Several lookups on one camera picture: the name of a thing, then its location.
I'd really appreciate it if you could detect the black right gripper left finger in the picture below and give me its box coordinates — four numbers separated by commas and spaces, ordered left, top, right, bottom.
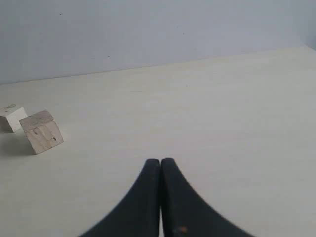
82, 159, 160, 237

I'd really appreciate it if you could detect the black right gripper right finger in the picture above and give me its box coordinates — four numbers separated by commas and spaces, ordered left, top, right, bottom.
160, 158, 251, 237

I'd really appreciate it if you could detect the medium bare wooden cube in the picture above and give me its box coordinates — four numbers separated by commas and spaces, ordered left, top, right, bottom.
19, 110, 64, 155

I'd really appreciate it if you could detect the small pale wooden cube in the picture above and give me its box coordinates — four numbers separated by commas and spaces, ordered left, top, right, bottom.
0, 106, 27, 133

